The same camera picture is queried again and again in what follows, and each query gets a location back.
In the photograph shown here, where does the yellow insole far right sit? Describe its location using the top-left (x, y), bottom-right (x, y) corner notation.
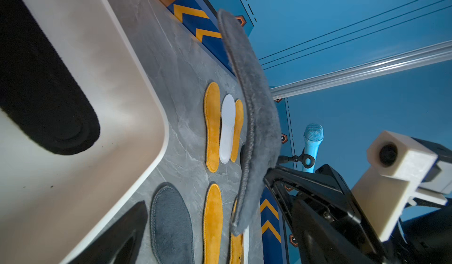
top-left (230, 99), bottom-right (244, 163)

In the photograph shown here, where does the yellow insole near left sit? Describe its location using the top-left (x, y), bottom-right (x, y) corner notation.
top-left (203, 183), bottom-right (224, 264)

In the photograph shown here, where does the white insole near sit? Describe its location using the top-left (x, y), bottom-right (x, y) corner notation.
top-left (242, 228), bottom-right (250, 264)

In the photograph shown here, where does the grey felt insole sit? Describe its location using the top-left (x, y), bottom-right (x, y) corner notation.
top-left (149, 182), bottom-right (195, 264)
top-left (218, 10), bottom-right (281, 236)

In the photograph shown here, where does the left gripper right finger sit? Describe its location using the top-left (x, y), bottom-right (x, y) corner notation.
top-left (291, 196), bottom-right (388, 264)

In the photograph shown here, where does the black insole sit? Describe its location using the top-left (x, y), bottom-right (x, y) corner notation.
top-left (1, 0), bottom-right (101, 155)

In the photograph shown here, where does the white insole far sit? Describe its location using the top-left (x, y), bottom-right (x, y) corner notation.
top-left (220, 94), bottom-right (235, 164)

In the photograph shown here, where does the right aluminium corner post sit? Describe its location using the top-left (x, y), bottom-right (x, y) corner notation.
top-left (271, 40), bottom-right (452, 100)

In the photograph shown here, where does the yellow insole far left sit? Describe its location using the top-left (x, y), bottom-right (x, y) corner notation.
top-left (204, 82), bottom-right (221, 173)

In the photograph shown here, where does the black microphone stand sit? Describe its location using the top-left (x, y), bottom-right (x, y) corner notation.
top-left (240, 146), bottom-right (315, 169)

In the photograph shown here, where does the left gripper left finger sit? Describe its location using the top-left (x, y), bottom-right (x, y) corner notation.
top-left (71, 201), bottom-right (148, 264)

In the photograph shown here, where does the white insole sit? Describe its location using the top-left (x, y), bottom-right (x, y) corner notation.
top-left (242, 228), bottom-right (250, 264)
top-left (220, 94), bottom-right (235, 164)

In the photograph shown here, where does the blue toy microphone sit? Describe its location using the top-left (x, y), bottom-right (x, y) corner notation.
top-left (303, 123), bottom-right (324, 173)

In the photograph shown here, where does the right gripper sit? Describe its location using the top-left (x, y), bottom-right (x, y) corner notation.
top-left (264, 165), bottom-right (401, 264)

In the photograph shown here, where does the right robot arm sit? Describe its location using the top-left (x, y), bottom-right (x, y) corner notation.
top-left (265, 131), bottom-right (452, 264)

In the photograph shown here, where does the yellow insole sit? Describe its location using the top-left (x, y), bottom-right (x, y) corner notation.
top-left (230, 99), bottom-right (244, 163)
top-left (204, 82), bottom-right (221, 173)
top-left (203, 183), bottom-right (224, 264)
top-left (228, 197), bottom-right (245, 264)

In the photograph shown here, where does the yellow insole near right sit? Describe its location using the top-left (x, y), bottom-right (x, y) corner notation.
top-left (228, 197), bottom-right (245, 264)

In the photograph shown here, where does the white plastic storage box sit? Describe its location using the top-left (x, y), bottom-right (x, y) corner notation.
top-left (1, 0), bottom-right (168, 264)

